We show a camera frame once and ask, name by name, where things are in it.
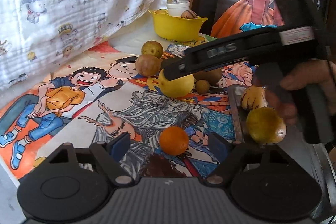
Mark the brownish passion fruit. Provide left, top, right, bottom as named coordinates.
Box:
left=135, top=54, right=162, bottom=76

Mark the yellow-green mango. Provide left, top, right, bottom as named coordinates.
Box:
left=246, top=108, right=287, bottom=144

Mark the brown kiwi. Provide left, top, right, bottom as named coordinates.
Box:
left=193, top=67, right=223, bottom=86

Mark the white jar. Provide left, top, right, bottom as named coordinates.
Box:
left=167, top=0, right=190, bottom=17

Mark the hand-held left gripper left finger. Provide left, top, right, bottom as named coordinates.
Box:
left=39, top=132, right=134, bottom=186

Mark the small striped pepino melon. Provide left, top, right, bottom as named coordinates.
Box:
left=181, top=10, right=198, bottom=19

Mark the printed blanket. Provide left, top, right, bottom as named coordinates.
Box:
left=0, top=0, right=168, bottom=90

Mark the small orange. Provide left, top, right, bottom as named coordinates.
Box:
left=159, top=126, right=189, bottom=156

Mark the small brown longan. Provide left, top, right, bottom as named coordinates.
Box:
left=196, top=80, right=210, bottom=94

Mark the grey-haired figure cartoon drawing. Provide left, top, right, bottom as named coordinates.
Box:
left=39, top=77, right=237, bottom=180

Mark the cartoon drawing of boys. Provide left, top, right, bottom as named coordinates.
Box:
left=0, top=43, right=147, bottom=180

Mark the yellow lemon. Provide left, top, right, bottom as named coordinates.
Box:
left=158, top=69, right=195, bottom=98

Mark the yellowish passion fruit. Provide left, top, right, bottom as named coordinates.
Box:
left=141, top=41, right=164, bottom=59

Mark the large striped pepino melon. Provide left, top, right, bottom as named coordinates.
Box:
left=241, top=86, right=268, bottom=111

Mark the metal tray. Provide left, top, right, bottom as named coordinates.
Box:
left=227, top=84, right=324, bottom=177

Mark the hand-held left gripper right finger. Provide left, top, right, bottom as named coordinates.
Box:
left=206, top=133, right=288, bottom=186

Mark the yellow bowl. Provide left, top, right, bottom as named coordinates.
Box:
left=149, top=9, right=209, bottom=41

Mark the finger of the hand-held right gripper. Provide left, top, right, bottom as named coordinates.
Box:
left=160, top=28, right=283, bottom=81

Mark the person's right hand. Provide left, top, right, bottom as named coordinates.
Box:
left=266, top=59, right=336, bottom=126

